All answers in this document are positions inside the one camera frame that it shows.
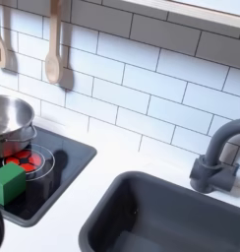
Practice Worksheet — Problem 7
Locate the black stove top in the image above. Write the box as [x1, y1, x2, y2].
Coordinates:
[0, 125, 98, 228]

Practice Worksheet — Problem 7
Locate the wooden spoon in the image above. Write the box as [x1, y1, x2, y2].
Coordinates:
[44, 0, 64, 85]

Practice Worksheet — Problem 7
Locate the grey tap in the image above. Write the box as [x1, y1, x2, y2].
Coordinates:
[189, 118, 240, 194]

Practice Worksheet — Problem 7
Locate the grey sink basin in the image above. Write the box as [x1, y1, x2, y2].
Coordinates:
[78, 170, 240, 252]

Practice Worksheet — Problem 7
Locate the steel pot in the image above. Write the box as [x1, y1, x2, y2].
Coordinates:
[0, 94, 38, 159]

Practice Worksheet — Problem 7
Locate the green block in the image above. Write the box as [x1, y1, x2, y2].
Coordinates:
[0, 161, 28, 207]

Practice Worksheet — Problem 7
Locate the wooden shelf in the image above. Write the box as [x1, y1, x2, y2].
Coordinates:
[122, 0, 240, 31]

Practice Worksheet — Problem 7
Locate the thin black cable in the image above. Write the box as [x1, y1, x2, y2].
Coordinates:
[0, 204, 6, 252]

